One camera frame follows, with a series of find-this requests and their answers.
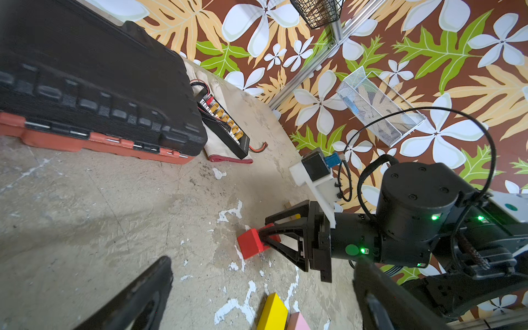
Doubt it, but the black wire basket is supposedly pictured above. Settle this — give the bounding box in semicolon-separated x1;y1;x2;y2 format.
290;0;344;29

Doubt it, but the black tool case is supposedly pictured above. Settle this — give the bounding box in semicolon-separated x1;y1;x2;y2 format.
1;1;208;164

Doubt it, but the pink rectangular block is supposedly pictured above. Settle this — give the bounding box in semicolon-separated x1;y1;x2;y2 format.
286;312;311;330

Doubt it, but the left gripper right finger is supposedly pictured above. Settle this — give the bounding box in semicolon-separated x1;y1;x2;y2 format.
353;259;449;329

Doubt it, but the yellow rectangular block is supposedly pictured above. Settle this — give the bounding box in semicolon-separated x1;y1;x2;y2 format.
257;293;289;330

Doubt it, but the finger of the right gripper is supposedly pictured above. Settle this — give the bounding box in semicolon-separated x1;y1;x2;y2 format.
258;228;309;272
265;201;310;231

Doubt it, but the red arch block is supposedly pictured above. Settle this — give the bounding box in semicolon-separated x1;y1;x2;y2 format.
237;228;271;260

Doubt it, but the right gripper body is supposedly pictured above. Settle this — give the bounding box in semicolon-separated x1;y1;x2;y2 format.
306;202;382;283

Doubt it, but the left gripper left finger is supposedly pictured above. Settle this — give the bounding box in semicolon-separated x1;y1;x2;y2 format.
76;256;173;329

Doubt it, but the white mesh basket right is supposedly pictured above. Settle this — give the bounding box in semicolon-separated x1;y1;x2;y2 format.
337;67;426;147

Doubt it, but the black charger board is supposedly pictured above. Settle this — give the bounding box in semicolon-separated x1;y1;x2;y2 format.
194;84;250;160

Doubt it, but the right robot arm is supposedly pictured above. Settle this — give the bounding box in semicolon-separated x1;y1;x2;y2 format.
258;162;527;320

